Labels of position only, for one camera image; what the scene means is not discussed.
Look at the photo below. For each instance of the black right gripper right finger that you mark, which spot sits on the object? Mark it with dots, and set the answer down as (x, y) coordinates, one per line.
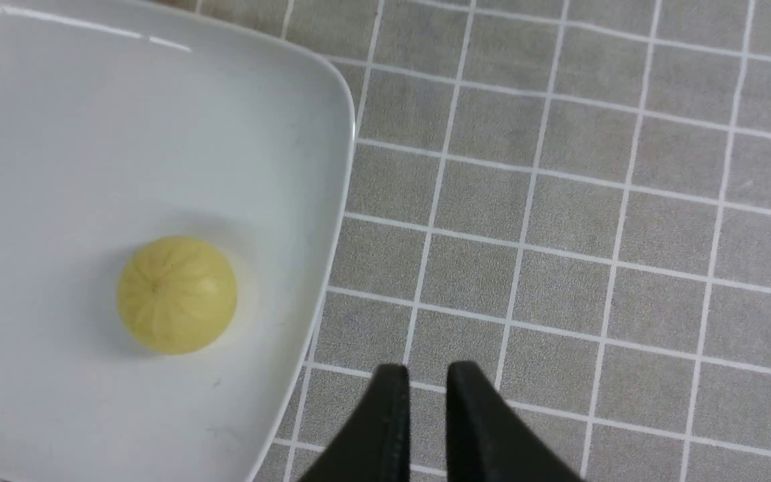
(486, 441)

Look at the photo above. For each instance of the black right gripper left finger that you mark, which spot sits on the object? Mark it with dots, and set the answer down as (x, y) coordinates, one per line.
(374, 443)

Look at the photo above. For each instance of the yellow steamed bun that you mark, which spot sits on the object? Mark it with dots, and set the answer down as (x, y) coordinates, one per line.
(177, 295)

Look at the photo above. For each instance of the white square plate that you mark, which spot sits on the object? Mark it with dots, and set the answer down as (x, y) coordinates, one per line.
(123, 122)

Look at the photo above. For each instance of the grey checked tablecloth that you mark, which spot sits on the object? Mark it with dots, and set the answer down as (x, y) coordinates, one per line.
(576, 195)

